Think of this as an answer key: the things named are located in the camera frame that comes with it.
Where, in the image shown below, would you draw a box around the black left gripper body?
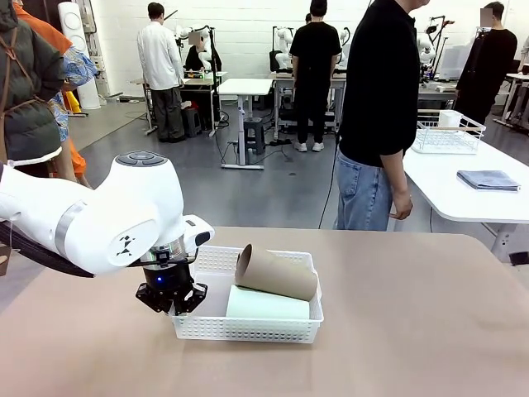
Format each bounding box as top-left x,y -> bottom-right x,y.
141,260 -> 196,305

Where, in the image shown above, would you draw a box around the white perforated plastic basket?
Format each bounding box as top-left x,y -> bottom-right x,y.
168,244 -> 326,345

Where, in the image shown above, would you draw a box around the light green plastic cup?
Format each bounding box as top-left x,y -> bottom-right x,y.
225,285 -> 312,319

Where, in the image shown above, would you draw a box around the brown plastic cup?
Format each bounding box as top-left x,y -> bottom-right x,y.
234,242 -> 319,302

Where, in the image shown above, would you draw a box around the blue towel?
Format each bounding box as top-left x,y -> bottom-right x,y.
456,170 -> 522,193

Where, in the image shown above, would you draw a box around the person's right forearm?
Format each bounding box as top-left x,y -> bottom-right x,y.
379,151 -> 411,196

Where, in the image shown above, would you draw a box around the person's right hand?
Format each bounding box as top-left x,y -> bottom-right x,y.
389,190 -> 415,222

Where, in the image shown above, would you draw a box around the dark gray stool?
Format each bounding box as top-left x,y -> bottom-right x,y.
181,108 -> 203,138

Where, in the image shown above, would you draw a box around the gray plastic stool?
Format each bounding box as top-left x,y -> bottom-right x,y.
242,117 -> 265,156

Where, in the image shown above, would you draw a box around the wooden desk black panel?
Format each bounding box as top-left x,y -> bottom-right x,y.
131,76 -> 229,137

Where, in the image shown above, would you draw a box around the small white desk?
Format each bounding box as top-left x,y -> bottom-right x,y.
217,77 -> 274,170

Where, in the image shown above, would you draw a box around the gray equipment desk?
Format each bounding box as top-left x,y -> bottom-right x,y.
270,72 -> 350,140

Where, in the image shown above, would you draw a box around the person white coat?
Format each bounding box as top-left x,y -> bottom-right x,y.
136,2 -> 187,144

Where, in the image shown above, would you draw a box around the seated person blurred face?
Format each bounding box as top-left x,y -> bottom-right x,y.
183,29 -> 222,73

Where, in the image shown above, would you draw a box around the person orange blue patterned clothes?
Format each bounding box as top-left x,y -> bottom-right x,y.
14,0 -> 101,188

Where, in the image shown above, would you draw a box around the person dark green jacket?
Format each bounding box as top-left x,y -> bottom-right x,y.
0,0 -> 67,177

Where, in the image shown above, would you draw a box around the white tower fan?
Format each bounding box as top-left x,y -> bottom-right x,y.
57,2 -> 102,111

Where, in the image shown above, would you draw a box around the standing person all black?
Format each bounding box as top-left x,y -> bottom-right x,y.
288,0 -> 342,152

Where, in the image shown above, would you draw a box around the person black shirt blue jeans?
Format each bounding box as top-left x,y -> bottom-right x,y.
335,0 -> 418,232

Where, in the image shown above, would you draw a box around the white cup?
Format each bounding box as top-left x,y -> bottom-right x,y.
438,109 -> 462,129

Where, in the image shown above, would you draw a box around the white box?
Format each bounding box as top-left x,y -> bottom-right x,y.
440,44 -> 469,80

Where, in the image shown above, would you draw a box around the person in black clothes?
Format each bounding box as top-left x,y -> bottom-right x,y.
454,2 -> 519,125

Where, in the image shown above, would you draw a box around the light wooden desk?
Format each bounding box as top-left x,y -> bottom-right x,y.
493,72 -> 529,127

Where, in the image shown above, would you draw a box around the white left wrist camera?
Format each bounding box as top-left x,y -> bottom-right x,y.
183,213 -> 217,253

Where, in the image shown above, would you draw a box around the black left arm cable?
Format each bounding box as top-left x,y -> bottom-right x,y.
0,221 -> 98,279

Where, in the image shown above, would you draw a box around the black floor cable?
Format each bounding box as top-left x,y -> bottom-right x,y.
317,140 -> 342,230

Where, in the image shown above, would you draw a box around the white wire dish rack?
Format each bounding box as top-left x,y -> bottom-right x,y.
411,110 -> 487,155

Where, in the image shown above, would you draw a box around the black camera stand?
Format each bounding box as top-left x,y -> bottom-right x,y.
427,15 -> 451,79

